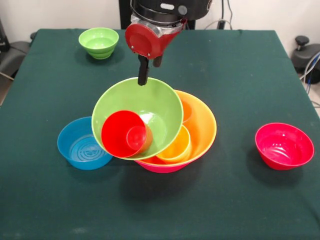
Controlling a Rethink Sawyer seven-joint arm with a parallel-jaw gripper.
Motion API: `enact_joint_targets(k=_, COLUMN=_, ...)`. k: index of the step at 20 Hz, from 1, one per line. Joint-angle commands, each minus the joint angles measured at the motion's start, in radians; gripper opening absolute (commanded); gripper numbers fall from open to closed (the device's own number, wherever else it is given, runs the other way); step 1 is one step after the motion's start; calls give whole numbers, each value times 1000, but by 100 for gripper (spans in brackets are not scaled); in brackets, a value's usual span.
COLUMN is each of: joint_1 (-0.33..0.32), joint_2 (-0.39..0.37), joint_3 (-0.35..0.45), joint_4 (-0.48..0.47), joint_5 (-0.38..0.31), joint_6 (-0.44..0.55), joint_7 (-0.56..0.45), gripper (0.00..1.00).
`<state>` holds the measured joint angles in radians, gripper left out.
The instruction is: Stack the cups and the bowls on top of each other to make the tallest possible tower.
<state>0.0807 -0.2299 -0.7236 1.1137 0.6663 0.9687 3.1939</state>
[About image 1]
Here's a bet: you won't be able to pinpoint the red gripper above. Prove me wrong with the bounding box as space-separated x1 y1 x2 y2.
124 18 188 87

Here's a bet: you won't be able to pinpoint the large green bowl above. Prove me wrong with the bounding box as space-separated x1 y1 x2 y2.
90 76 185 161

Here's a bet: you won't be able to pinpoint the orange cup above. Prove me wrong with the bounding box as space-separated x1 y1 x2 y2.
180 98 194 124

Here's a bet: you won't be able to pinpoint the red cup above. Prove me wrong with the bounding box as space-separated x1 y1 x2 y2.
100 109 154 159

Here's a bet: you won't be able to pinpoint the large orange bowl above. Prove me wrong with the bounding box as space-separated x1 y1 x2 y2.
134 89 218 166

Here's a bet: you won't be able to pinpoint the yellow cup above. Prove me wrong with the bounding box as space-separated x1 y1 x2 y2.
155 124 194 165

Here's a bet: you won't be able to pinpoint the large pink bowl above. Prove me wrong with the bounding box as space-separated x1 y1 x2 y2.
134 138 217 174

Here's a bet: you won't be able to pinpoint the black cabinet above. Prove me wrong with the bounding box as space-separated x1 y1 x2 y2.
119 0 198 30

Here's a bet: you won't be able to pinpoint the small green bowl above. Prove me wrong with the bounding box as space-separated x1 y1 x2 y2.
78 27 120 60

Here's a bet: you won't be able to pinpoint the blue bowl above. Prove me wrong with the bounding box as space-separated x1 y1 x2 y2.
57 116 114 171

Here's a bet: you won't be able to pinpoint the dark green tablecloth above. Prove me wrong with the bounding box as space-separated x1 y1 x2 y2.
0 28 320 240

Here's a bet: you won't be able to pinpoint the black chair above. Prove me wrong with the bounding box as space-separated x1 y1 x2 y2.
0 17 38 81

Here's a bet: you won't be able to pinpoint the red bowl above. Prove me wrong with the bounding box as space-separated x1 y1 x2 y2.
254 122 315 171

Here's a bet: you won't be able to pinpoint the black equipment base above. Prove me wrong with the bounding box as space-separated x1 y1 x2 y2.
291 35 320 75

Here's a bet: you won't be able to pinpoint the white cable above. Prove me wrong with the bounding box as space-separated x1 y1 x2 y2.
203 18 233 30

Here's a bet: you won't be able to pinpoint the blue and white cables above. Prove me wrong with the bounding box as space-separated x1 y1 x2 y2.
299 51 320 86

